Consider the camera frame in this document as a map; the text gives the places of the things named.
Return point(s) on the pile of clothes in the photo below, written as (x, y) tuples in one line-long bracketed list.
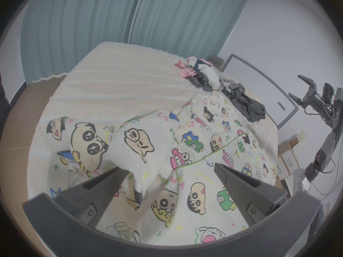
[(206, 75)]

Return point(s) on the grey and white garment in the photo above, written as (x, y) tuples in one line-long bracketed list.
[(227, 83)]

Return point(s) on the brown cardboard box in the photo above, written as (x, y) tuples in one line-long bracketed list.
[(289, 144)]

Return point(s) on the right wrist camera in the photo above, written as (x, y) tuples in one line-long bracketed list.
[(328, 90)]

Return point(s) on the black garment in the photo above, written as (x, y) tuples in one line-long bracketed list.
[(249, 108)]

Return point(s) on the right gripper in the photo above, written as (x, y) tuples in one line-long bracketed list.
[(312, 98)]

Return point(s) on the white cardboard box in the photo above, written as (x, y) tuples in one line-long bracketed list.
[(288, 163)]

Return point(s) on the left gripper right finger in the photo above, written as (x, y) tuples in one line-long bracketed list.
[(254, 197)]

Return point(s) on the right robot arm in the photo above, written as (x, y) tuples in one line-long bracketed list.
[(328, 148)]

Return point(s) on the bed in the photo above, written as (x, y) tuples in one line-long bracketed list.
[(120, 74)]

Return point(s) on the white printed pyjama top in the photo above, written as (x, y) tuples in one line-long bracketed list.
[(160, 132)]

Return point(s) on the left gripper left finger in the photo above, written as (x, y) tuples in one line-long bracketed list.
[(88, 197)]

